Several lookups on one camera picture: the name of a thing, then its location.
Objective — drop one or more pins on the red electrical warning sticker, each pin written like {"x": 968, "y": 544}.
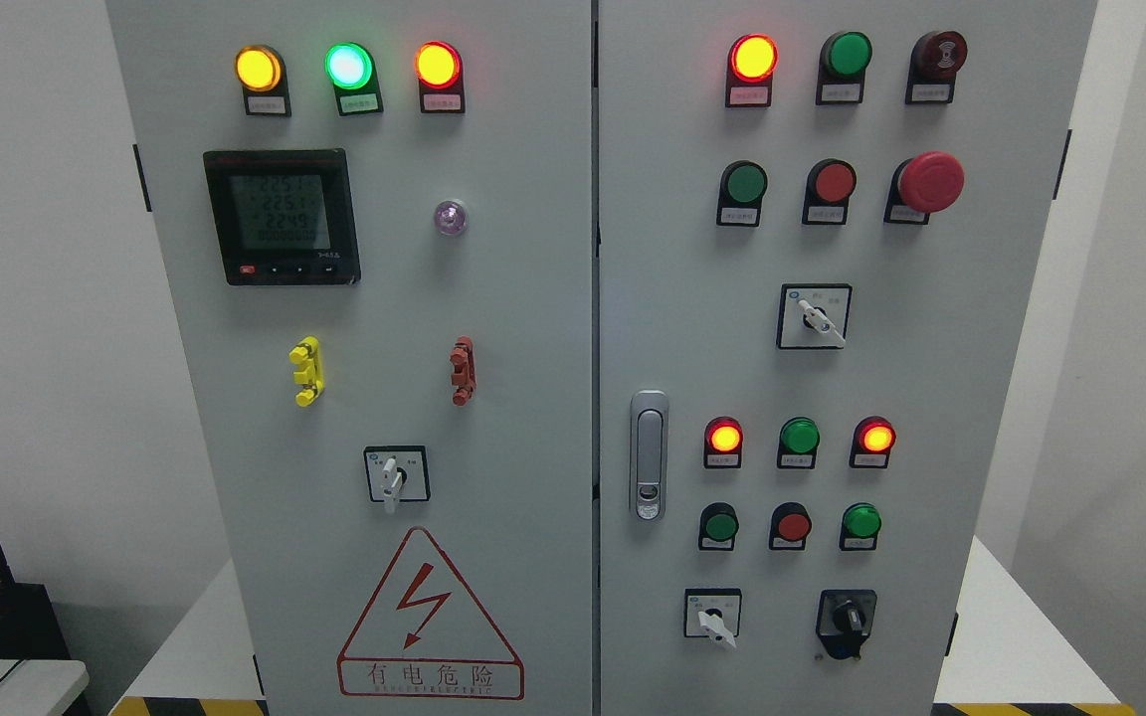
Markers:
{"x": 425, "y": 634}

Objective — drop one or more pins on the green lit indicator light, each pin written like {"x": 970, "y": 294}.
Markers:
{"x": 354, "y": 78}

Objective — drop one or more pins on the green indicator top right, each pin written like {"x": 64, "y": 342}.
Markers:
{"x": 841, "y": 71}

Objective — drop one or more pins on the green push button lower left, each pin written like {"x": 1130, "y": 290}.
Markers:
{"x": 718, "y": 527}

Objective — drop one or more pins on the black digital power meter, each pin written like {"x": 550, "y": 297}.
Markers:
{"x": 283, "y": 217}

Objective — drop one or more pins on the small clear light bulb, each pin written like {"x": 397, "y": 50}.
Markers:
{"x": 450, "y": 218}

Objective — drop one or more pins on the dark red buzzer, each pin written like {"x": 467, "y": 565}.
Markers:
{"x": 934, "y": 65}

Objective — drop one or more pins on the red terminal clip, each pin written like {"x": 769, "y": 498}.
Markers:
{"x": 463, "y": 376}

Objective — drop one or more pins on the yellow terminal clip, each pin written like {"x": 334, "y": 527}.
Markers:
{"x": 305, "y": 359}

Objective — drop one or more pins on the green push button lower right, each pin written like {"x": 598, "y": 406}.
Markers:
{"x": 860, "y": 527}

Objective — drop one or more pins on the red lit indicator top right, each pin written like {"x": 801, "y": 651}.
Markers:
{"x": 751, "y": 63}

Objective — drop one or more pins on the red emergency stop button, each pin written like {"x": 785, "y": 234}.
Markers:
{"x": 923, "y": 185}

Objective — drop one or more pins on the white lower rotary switch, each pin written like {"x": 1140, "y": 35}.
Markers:
{"x": 713, "y": 614}

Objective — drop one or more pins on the red lit indicator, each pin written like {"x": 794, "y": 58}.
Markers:
{"x": 722, "y": 447}
{"x": 751, "y": 63}
{"x": 874, "y": 438}

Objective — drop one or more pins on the yellow indicator light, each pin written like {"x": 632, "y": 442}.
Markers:
{"x": 262, "y": 76}

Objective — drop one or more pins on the red push button upper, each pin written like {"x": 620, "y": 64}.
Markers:
{"x": 831, "y": 182}

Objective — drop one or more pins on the black rotary selector switch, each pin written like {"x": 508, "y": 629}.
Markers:
{"x": 844, "y": 621}

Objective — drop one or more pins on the red lit indicator lower left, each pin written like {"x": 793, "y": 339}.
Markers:
{"x": 722, "y": 447}

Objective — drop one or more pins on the green push button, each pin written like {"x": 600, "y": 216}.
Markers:
{"x": 860, "y": 527}
{"x": 742, "y": 188}
{"x": 718, "y": 527}

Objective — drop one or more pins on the silver door handle lock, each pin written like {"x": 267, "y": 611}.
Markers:
{"x": 649, "y": 453}

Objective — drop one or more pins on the red push button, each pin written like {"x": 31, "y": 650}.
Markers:
{"x": 790, "y": 526}
{"x": 831, "y": 182}

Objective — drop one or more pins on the green push button upper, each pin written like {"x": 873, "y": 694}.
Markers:
{"x": 742, "y": 188}

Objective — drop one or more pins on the door rotary switch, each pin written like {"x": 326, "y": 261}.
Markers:
{"x": 814, "y": 316}
{"x": 397, "y": 474}

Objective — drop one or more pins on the red lit indicator left door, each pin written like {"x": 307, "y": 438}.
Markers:
{"x": 439, "y": 69}

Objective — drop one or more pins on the red push button lower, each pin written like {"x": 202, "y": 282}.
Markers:
{"x": 790, "y": 526}

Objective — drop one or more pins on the green indicator lower middle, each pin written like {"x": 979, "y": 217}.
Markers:
{"x": 798, "y": 443}

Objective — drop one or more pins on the white side table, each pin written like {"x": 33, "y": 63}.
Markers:
{"x": 41, "y": 687}

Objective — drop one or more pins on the red lit indicator lower right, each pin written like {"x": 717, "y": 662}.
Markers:
{"x": 874, "y": 438}

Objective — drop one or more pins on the grey electrical cabinet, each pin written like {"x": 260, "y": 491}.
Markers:
{"x": 589, "y": 159}

